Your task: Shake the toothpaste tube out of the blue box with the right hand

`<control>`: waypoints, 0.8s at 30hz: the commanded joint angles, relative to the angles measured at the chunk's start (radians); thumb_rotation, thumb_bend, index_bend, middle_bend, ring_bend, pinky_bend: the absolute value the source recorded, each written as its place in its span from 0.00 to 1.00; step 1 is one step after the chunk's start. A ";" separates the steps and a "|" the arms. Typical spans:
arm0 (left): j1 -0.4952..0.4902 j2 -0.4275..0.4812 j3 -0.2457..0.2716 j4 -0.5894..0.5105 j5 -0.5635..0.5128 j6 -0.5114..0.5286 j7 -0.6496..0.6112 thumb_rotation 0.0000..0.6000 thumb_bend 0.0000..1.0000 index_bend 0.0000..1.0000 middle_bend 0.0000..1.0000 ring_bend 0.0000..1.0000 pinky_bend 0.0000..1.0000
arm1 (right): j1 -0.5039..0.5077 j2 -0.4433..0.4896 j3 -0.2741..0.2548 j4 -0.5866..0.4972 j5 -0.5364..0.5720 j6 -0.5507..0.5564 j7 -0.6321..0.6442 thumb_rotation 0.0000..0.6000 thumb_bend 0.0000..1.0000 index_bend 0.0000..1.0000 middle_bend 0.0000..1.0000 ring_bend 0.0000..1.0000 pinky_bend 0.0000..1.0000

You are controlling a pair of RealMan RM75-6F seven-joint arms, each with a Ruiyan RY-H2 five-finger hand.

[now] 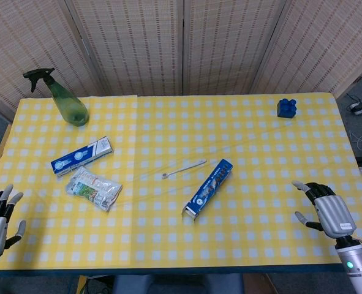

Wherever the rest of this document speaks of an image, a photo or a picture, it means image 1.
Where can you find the blue white paper box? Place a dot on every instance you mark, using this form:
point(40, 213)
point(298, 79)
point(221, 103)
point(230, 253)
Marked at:
point(209, 190)

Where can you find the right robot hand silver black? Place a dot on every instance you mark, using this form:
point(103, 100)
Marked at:
point(334, 214)

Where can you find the blue toy building block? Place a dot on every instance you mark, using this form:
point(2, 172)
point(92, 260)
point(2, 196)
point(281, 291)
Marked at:
point(286, 107)

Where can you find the blue white toothpaste box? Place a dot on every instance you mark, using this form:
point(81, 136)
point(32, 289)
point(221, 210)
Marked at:
point(82, 156)

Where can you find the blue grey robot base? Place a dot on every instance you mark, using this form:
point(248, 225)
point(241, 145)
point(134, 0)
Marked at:
point(177, 284)

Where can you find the yellow checkered tablecloth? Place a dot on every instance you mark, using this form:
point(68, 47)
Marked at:
point(61, 239)
point(260, 147)

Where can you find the clear snack packet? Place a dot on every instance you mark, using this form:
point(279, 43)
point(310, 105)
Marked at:
point(93, 188)

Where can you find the bamboo folding screen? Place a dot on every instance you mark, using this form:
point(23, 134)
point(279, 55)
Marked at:
point(180, 46)

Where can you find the green spray bottle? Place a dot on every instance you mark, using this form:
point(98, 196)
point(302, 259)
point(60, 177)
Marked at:
point(69, 105)

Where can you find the white plastic spoon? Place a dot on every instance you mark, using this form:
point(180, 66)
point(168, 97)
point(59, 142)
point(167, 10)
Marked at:
point(183, 169)

